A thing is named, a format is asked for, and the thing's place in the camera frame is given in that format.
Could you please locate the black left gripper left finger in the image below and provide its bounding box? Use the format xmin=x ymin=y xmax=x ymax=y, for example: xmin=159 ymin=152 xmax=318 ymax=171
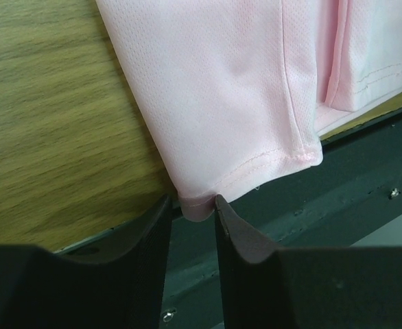
xmin=0 ymin=196 xmax=172 ymax=328

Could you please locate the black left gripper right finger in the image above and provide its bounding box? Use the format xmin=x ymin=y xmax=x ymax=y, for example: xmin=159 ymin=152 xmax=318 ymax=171
xmin=215 ymin=195 xmax=402 ymax=328

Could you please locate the light pink t-shirt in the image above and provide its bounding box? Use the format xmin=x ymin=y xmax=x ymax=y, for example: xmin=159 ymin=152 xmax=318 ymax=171
xmin=97 ymin=0 xmax=402 ymax=221

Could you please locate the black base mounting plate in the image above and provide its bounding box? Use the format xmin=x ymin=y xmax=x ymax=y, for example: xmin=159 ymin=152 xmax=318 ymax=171
xmin=157 ymin=108 xmax=402 ymax=328

